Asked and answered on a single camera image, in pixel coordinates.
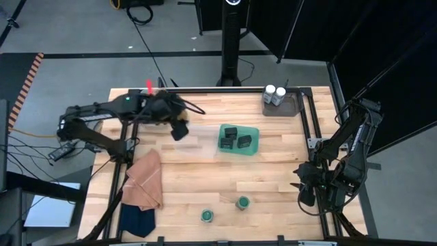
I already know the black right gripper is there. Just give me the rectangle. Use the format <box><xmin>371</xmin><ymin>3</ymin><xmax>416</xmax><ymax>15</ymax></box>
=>
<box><xmin>290</xmin><ymin>161</ymin><xmax>324</xmax><ymax>207</ymax></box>

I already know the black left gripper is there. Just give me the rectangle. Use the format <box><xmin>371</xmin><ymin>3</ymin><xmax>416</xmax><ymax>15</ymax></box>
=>
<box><xmin>145</xmin><ymin>92</ymin><xmax>190</xmax><ymax>141</ymax></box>

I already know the green label oregano jar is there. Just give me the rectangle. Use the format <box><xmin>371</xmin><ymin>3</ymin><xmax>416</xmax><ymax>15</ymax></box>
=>
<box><xmin>200</xmin><ymin>208</ymin><xmax>215</xmax><ymax>223</ymax></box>
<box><xmin>235</xmin><ymin>196</ymin><xmax>251</xmax><ymax>211</ymax></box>

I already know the white lid bagel seasoning jar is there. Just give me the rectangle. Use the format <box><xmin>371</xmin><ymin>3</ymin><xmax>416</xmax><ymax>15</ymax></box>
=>
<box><xmin>272</xmin><ymin>86</ymin><xmax>287</xmax><ymax>107</ymax></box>
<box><xmin>262</xmin><ymin>84</ymin><xmax>277</xmax><ymax>105</ymax></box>

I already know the clear plastic bin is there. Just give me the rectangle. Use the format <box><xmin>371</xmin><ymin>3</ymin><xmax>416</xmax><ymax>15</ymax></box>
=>
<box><xmin>184</xmin><ymin>124</ymin><xmax>223</xmax><ymax>159</ymax></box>

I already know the teal plastic bin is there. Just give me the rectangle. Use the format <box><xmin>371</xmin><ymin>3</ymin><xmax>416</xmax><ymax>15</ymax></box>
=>
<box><xmin>216</xmin><ymin>123</ymin><xmax>260</xmax><ymax>157</ymax></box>

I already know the salmon pink cloth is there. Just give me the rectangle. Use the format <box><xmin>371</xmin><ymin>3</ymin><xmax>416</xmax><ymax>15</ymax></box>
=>
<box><xmin>122</xmin><ymin>149</ymin><xmax>164</xmax><ymax>211</ymax></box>

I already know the smoky grey plastic bin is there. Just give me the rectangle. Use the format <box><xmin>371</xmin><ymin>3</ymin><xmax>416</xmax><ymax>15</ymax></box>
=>
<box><xmin>262</xmin><ymin>92</ymin><xmax>301</xmax><ymax>118</ymax></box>

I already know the black tower stand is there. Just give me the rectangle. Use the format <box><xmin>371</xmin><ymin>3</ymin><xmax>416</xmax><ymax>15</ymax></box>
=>
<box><xmin>216</xmin><ymin>0</ymin><xmax>247</xmax><ymax>87</ymax></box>

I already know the navy blue cloth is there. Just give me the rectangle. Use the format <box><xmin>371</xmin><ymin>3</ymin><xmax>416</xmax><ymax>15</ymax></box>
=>
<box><xmin>118</xmin><ymin>203</ymin><xmax>157</xmax><ymax>238</ymax></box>

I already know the black power adapter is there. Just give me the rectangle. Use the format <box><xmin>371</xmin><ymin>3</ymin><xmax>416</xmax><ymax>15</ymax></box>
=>
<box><xmin>48</xmin><ymin>142</ymin><xmax>74</xmax><ymax>161</ymax></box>

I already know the black partition screen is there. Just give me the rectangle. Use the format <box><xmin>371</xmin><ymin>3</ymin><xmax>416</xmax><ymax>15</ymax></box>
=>
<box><xmin>194</xmin><ymin>0</ymin><xmax>437</xmax><ymax>161</ymax></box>

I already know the orange black hazard tape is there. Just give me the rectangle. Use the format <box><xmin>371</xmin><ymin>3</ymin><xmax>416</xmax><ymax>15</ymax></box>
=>
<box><xmin>8</xmin><ymin>53</ymin><xmax>45</xmax><ymax>133</ymax></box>

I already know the white flat panel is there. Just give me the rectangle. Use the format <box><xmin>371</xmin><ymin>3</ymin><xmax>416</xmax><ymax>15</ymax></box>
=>
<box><xmin>23</xmin><ymin>182</ymin><xmax>82</xmax><ymax>228</ymax></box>

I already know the black tripod leg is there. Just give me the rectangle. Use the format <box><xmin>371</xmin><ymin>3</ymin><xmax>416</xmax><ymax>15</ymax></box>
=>
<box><xmin>0</xmin><ymin>0</ymin><xmax>27</xmax><ymax>47</ymax></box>

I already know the black floor cable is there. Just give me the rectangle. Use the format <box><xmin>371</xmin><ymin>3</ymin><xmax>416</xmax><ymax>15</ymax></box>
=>
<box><xmin>126</xmin><ymin>3</ymin><xmax>169</xmax><ymax>88</ymax></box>

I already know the orange cable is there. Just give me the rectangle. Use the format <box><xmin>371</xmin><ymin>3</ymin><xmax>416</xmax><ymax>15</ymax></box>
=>
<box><xmin>12</xmin><ymin>127</ymin><xmax>39</xmax><ymax>138</ymax></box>

